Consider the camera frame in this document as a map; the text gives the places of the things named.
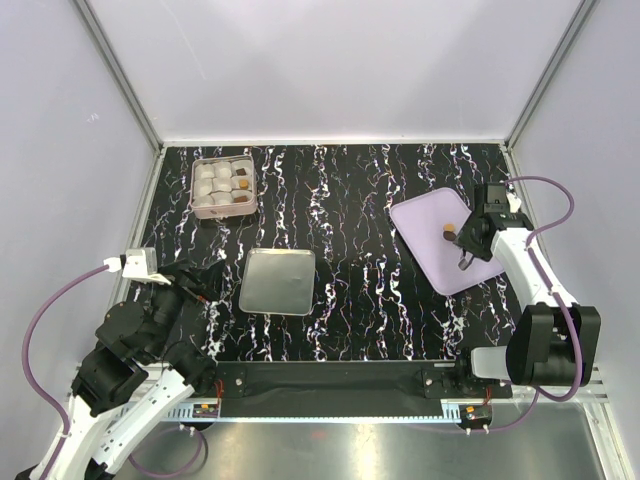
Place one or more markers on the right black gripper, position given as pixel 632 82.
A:
pixel 464 239

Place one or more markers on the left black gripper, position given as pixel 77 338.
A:
pixel 208 277

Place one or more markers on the metal tongs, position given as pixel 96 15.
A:
pixel 466 260

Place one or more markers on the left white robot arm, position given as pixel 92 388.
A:
pixel 134 376

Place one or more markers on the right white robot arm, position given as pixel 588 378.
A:
pixel 554 343

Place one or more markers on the pink chocolate box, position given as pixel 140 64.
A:
pixel 215 185

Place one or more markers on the silver metal box lid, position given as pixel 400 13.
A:
pixel 278 282

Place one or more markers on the lavender plastic tray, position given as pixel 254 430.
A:
pixel 420 222

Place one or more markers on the left orange connector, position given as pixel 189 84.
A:
pixel 206 410

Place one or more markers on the orange connector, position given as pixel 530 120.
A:
pixel 478 413
pixel 206 410

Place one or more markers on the right orange connector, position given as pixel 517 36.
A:
pixel 478 413

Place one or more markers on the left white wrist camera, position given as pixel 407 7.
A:
pixel 138 264

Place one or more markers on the white cable duct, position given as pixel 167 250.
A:
pixel 280 411

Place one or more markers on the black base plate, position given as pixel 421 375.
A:
pixel 356 382

